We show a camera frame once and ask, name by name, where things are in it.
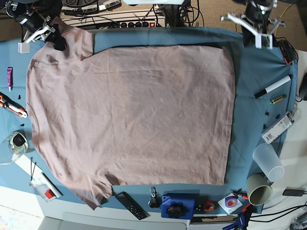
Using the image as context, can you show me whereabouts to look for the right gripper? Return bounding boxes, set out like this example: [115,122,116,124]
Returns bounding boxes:
[15,11,66,51]

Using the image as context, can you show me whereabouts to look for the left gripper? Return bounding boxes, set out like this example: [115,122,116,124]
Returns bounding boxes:
[220,2,285,35]

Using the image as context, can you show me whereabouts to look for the pink T-shirt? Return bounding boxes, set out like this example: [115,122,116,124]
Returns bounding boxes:
[25,18,235,209]

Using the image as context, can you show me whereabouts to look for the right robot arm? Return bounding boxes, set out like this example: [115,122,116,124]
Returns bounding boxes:
[0,0,67,53]

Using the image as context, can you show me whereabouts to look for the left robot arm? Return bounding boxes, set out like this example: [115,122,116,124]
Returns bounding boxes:
[220,0,285,36]

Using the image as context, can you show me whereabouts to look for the black orange tool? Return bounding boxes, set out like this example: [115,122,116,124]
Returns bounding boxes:
[278,40,294,65]

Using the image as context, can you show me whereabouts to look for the purple glue tube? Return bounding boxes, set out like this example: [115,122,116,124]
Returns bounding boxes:
[7,67,12,92]

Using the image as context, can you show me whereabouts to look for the white black marker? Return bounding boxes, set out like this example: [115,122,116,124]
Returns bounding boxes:
[254,75,292,99]

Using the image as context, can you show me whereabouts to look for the orange utility knife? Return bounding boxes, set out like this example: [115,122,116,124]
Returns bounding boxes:
[0,93,28,118]

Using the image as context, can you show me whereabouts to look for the green gold battery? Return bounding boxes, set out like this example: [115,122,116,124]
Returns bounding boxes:
[270,94,287,105]

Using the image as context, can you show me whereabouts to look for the black power strip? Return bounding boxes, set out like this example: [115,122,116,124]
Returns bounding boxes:
[115,20,165,28]

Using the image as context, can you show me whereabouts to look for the clear tape roll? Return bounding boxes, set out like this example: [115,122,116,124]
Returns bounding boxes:
[3,131,28,154]

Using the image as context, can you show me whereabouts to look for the white paper box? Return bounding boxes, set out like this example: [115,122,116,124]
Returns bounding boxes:
[15,155,43,179]

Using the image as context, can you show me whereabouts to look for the translucent plastic cup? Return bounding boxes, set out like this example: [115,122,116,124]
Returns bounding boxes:
[253,143,284,182]

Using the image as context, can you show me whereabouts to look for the white tube red cap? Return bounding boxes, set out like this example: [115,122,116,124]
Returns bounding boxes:
[29,172,63,202]

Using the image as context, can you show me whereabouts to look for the black remote control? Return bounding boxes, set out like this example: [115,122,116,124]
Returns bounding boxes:
[115,192,148,220]

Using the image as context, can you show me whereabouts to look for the black power adapter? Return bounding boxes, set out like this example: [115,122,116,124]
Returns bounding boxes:
[283,188,307,197]

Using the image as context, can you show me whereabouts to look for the white purple disc packet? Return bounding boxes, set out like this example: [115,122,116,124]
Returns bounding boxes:
[218,193,243,214]

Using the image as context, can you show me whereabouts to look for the red tape roll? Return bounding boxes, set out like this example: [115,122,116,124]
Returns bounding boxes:
[203,201,215,212]

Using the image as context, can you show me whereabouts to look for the blue block black knob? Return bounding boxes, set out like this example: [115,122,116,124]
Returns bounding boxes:
[161,193,196,220]

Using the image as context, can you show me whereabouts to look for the blue clamp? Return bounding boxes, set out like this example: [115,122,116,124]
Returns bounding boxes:
[222,215,251,230]

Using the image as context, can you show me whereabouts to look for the black cable ties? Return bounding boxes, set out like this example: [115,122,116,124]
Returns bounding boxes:
[30,157,36,181]

